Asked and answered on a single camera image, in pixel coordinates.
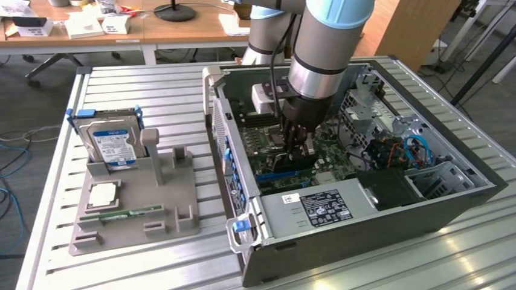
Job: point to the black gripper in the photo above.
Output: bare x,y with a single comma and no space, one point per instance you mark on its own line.
305,111

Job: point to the black graphics card green board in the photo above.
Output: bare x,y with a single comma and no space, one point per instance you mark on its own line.
297,167

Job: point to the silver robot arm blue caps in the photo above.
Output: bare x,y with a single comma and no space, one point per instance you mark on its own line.
323,45

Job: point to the CPU socket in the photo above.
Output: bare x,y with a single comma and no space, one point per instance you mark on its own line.
273,139

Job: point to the green motherboard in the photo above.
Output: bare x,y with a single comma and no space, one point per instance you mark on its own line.
335,157

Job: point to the blue expansion slot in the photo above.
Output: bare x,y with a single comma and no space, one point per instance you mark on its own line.
274,176

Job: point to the silver chipset heatsink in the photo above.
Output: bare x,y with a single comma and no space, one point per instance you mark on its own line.
326,178

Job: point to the grey power supply unit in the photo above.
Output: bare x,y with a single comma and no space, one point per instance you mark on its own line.
290,211

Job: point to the white paper stack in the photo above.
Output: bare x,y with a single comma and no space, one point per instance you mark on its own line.
231,25

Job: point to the brown cardboard box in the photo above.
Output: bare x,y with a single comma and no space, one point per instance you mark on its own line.
242,13

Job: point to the wooden cabinet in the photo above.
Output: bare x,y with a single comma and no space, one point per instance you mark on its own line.
411,30

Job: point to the wooden desk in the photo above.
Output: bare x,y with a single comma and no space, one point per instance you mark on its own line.
49,40
194,30

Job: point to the blue case latch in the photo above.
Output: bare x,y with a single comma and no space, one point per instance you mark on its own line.
241,226

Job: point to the dark grey PC case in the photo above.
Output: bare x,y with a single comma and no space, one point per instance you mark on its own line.
363,241

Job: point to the black round lamp base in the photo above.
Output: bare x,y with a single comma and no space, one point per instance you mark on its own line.
174,13

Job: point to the black tripod pole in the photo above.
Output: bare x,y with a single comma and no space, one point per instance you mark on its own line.
482,71

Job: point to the hard disk with blue caddy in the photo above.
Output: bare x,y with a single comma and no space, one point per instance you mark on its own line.
111,145

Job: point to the grey plastic parts rack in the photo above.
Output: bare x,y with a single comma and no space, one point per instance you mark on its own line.
137,193

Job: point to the white box with label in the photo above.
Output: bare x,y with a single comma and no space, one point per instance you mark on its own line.
115,25

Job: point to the green RAM stick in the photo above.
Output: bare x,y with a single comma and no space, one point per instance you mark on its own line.
121,214

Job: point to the silver CPU chip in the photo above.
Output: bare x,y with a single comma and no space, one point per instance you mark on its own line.
101,194

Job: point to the plain white box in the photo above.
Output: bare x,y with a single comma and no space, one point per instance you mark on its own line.
83,28

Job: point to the white box with black top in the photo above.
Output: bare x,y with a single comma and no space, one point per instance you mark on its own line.
34,30

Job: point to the white table frame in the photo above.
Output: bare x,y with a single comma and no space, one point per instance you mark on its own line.
463,33

